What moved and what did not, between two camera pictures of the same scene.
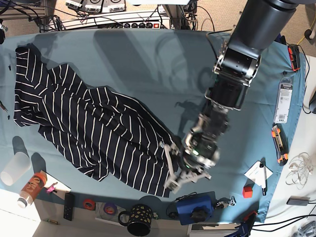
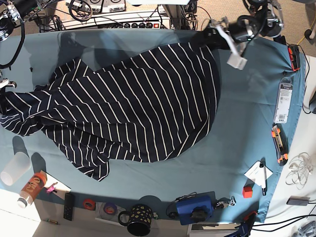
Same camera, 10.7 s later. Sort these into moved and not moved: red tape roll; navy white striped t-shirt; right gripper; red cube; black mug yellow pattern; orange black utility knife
Moved: right gripper; navy white striped t-shirt
Not moved: orange black utility knife; black mug yellow pattern; red tape roll; red cube
